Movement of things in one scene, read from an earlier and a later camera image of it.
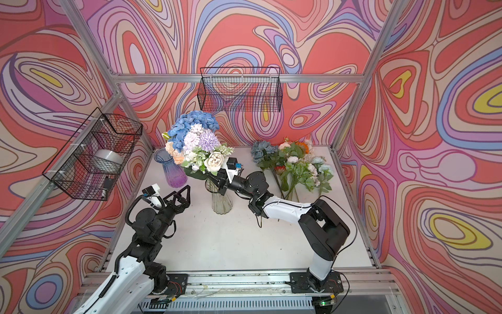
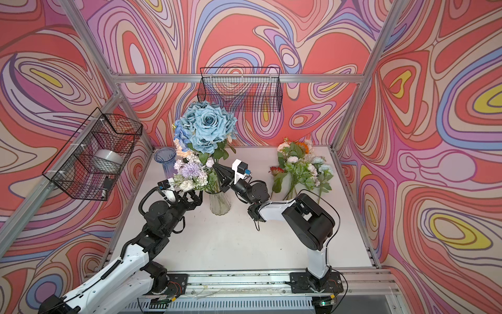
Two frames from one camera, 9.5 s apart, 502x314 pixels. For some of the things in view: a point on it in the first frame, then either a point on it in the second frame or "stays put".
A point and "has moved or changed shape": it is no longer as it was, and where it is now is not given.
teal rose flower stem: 264,154 to 210,127
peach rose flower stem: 178,157 has moved or changed shape
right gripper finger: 213,179 to 225,174
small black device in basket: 107,184 stays put
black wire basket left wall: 91,162 stays put
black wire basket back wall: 240,89 stays put
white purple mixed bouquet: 194,144 has moved or changed shape
